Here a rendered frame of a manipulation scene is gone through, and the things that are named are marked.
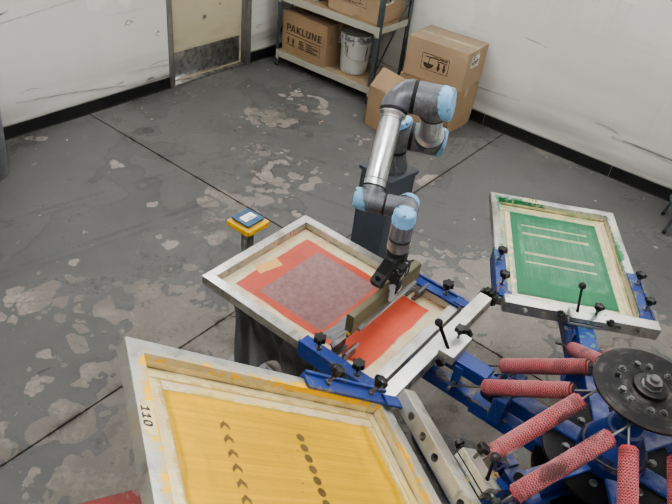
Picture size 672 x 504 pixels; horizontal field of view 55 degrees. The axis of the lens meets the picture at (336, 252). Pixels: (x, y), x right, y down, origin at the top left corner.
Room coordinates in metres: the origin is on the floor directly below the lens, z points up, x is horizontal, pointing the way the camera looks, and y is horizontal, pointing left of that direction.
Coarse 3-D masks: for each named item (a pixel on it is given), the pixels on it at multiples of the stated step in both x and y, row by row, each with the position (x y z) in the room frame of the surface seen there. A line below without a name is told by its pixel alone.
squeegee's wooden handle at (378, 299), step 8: (416, 264) 1.84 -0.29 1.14; (416, 272) 1.83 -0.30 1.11; (408, 280) 1.79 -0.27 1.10; (384, 288) 1.68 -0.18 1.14; (376, 296) 1.63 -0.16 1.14; (384, 296) 1.66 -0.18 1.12; (360, 304) 1.58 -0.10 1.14; (368, 304) 1.59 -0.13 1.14; (376, 304) 1.62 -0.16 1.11; (384, 304) 1.67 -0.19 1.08; (352, 312) 1.54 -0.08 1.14; (360, 312) 1.55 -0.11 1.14; (368, 312) 1.58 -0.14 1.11; (352, 320) 1.52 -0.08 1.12; (360, 320) 1.55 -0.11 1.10; (352, 328) 1.52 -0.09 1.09
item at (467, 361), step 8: (464, 352) 1.53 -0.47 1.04; (456, 360) 1.49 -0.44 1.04; (464, 360) 1.49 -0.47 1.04; (472, 360) 1.49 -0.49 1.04; (464, 368) 1.46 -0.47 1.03; (472, 368) 1.46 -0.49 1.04; (480, 368) 1.46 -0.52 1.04; (488, 368) 1.47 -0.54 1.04; (464, 376) 1.46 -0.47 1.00; (472, 376) 1.45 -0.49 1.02; (480, 376) 1.43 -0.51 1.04; (488, 376) 1.43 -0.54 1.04; (480, 384) 1.43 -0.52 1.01
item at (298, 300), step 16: (256, 272) 1.89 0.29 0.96; (272, 272) 1.90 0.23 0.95; (288, 272) 1.91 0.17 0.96; (256, 288) 1.80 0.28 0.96; (272, 288) 1.81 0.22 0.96; (288, 288) 1.82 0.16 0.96; (304, 288) 1.83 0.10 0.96; (272, 304) 1.72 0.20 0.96; (288, 304) 1.73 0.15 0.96; (304, 304) 1.74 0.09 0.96; (320, 304) 1.76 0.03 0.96; (336, 304) 1.77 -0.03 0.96; (304, 320) 1.66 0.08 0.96; (320, 320) 1.67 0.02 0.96; (336, 320) 1.68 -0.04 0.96; (352, 336) 1.62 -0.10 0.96; (368, 336) 1.63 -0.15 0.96; (384, 336) 1.64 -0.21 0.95; (368, 352) 1.55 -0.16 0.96; (384, 352) 1.56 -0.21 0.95
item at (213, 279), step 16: (304, 224) 2.21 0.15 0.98; (320, 224) 2.22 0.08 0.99; (272, 240) 2.06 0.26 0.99; (336, 240) 2.13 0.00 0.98; (240, 256) 1.93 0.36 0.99; (256, 256) 1.97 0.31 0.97; (368, 256) 2.04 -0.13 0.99; (208, 272) 1.81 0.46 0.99; (224, 272) 1.83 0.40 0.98; (224, 288) 1.73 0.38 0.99; (240, 304) 1.67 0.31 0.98; (256, 304) 1.67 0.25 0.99; (448, 304) 1.82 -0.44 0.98; (256, 320) 1.63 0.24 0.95; (272, 320) 1.60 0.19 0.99; (448, 320) 1.74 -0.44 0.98; (288, 336) 1.54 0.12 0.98; (304, 336) 1.55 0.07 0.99; (416, 336) 1.62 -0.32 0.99; (432, 336) 1.65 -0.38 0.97; (400, 352) 1.54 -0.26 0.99; (416, 352) 1.57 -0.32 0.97; (384, 368) 1.45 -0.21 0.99; (400, 368) 1.48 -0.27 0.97
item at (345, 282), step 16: (288, 256) 2.01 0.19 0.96; (304, 256) 2.03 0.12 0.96; (320, 256) 2.04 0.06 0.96; (304, 272) 1.93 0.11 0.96; (320, 272) 1.94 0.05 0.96; (336, 272) 1.95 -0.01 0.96; (352, 272) 1.97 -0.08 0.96; (320, 288) 1.85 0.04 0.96; (336, 288) 1.86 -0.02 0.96; (352, 288) 1.87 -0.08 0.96; (368, 288) 1.89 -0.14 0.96; (352, 304) 1.78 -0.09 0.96; (400, 304) 1.82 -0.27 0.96; (416, 304) 1.83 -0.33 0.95; (384, 320) 1.72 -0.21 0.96; (400, 320) 1.73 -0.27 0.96; (416, 320) 1.74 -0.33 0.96
